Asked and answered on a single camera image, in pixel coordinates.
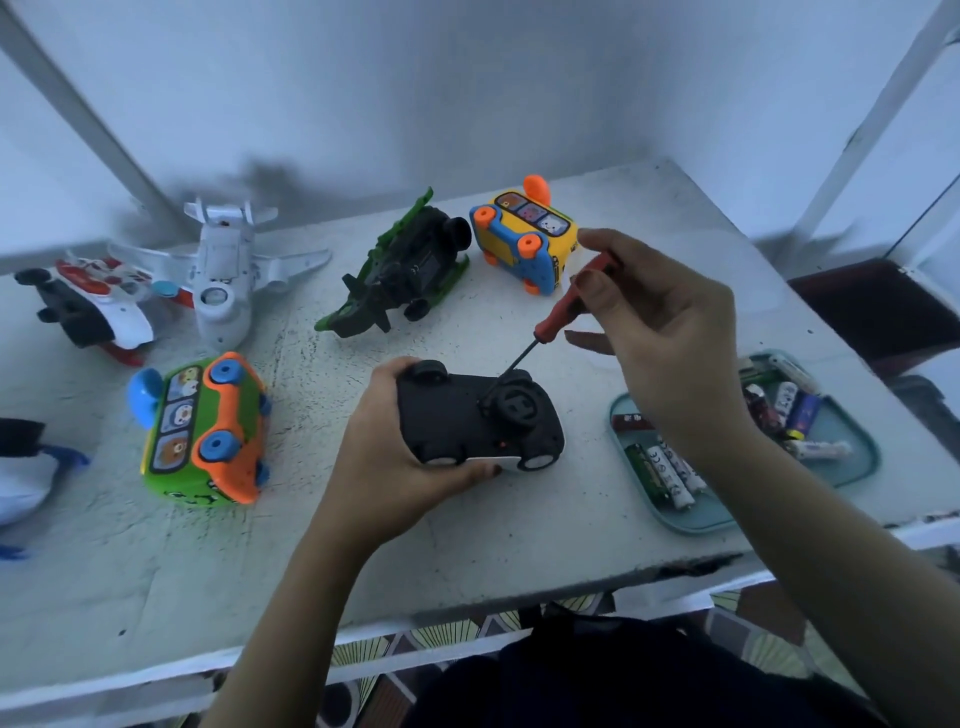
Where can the red white toy vehicle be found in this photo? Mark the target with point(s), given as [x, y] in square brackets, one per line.
[98, 300]

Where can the black white toy car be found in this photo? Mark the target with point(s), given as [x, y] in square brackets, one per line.
[480, 420]

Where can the green orange toy car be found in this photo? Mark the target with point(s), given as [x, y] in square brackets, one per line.
[203, 435]

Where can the white toy airplane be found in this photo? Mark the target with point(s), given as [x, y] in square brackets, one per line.
[222, 278]

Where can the person's right forearm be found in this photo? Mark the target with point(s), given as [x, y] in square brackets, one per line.
[848, 563]

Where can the person's right hand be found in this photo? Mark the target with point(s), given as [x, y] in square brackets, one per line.
[675, 338]

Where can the yellow orange toy car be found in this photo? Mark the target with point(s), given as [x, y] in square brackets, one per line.
[525, 240]

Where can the white blue toy vehicle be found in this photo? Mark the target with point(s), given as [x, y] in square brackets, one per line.
[18, 480]

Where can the dark green toy helicopter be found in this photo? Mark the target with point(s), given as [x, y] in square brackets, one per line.
[398, 270]

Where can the grey storage box lid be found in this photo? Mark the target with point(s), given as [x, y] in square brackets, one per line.
[930, 413]

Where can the dark brown storage box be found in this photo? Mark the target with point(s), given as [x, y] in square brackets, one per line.
[878, 308]

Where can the person's left hand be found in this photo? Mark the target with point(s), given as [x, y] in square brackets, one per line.
[375, 473]

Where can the person's dark trousers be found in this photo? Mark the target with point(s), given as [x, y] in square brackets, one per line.
[645, 675]

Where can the red screwdriver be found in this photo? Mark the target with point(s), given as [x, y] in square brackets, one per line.
[563, 312]

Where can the pile of batteries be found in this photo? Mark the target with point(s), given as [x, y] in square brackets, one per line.
[668, 473]

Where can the teal container lid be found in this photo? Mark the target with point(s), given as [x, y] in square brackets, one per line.
[720, 510]

